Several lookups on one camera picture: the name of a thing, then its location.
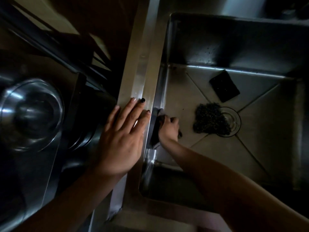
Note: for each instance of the metal sink stopper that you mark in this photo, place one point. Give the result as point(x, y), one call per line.
point(233, 121)

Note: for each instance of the black rectangular sponge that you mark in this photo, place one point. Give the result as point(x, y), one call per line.
point(224, 85)

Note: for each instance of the black steel wool scourer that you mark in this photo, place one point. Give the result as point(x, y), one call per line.
point(210, 119)

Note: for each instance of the stainless steel double sink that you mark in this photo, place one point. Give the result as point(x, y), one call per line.
point(217, 161)

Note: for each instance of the person's right hand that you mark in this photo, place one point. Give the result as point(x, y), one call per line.
point(169, 131)

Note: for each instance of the person's left hand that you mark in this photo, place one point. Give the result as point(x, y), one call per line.
point(120, 142)

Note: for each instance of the stainless steel shelf rack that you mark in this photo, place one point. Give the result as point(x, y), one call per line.
point(48, 45)

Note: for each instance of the small shiny metal bowl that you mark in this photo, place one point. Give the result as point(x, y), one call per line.
point(31, 113)

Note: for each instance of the person's right forearm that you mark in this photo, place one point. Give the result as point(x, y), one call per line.
point(236, 193)

